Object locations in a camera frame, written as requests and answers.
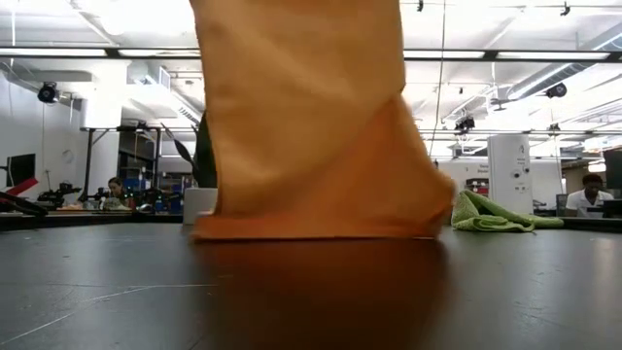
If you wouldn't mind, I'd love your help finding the orange microfiber towel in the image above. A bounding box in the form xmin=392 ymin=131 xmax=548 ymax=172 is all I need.
xmin=189 ymin=0 xmax=457 ymax=243

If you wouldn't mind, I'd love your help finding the green microfiber towel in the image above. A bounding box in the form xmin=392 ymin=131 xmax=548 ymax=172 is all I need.
xmin=450 ymin=189 xmax=566 ymax=233

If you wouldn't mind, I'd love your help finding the green snake plant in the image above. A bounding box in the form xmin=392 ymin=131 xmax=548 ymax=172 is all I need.
xmin=161 ymin=110 xmax=219 ymax=190

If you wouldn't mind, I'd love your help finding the dark shelf unit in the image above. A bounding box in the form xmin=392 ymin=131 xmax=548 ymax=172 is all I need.
xmin=116 ymin=124 xmax=162 ymax=195

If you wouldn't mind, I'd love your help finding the person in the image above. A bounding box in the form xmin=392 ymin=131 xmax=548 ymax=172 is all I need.
xmin=106 ymin=176 xmax=136 ymax=211
xmin=565 ymin=173 xmax=615 ymax=219

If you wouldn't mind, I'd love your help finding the white pillar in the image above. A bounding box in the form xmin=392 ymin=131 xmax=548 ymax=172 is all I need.
xmin=487 ymin=133 xmax=533 ymax=216

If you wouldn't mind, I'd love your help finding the black overhead light bar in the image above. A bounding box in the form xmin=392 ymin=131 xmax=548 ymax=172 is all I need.
xmin=0 ymin=46 xmax=622 ymax=63

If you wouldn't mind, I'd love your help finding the black desk monitor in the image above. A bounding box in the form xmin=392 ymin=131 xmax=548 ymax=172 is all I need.
xmin=604 ymin=148 xmax=622 ymax=192

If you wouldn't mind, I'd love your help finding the black wall monitor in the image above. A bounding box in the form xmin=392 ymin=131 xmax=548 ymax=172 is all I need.
xmin=5 ymin=153 xmax=37 ymax=189

